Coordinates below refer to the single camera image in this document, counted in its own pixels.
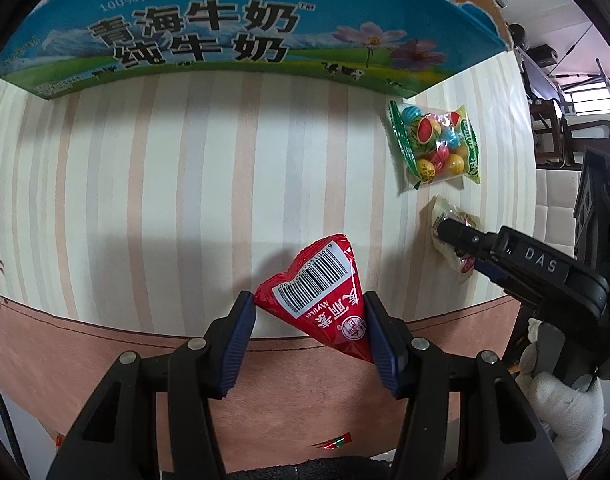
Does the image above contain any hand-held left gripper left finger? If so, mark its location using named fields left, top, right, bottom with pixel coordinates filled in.
left=45, top=291, right=258, bottom=480

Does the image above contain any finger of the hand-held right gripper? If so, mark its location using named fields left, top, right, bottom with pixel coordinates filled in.
left=433, top=216, right=500, bottom=253
left=455, top=242, right=510, bottom=286

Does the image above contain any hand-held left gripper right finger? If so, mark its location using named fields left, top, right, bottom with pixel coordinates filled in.
left=363, top=290, right=560, bottom=480

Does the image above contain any small clear snack packet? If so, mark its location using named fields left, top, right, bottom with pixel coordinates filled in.
left=430, top=195, right=482, bottom=286

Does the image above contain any red triangular snack packet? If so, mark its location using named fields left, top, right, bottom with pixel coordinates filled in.
left=253, top=233, right=376, bottom=365

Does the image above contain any blue printed cardboard box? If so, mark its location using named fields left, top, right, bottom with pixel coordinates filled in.
left=0, top=0, right=510, bottom=101

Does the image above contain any person's right hand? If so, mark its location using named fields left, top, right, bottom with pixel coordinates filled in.
left=515, top=317, right=606, bottom=478

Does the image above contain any colourful candy balls packet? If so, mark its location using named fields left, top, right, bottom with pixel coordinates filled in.
left=388, top=101, right=482, bottom=192

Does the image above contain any beige quilted cushion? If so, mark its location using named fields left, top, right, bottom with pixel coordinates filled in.
left=535, top=167, right=586, bottom=247

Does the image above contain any red green wrapper scrap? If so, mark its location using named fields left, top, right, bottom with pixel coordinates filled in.
left=309, top=432, right=353, bottom=451

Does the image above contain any dark wooden chair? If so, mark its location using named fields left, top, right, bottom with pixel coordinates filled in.
left=527, top=95, right=576, bottom=171

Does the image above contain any striped cat print tablecloth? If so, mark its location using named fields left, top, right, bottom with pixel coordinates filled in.
left=0, top=50, right=540, bottom=466

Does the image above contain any black cable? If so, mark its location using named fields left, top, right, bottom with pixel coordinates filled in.
left=0, top=360, right=30, bottom=480

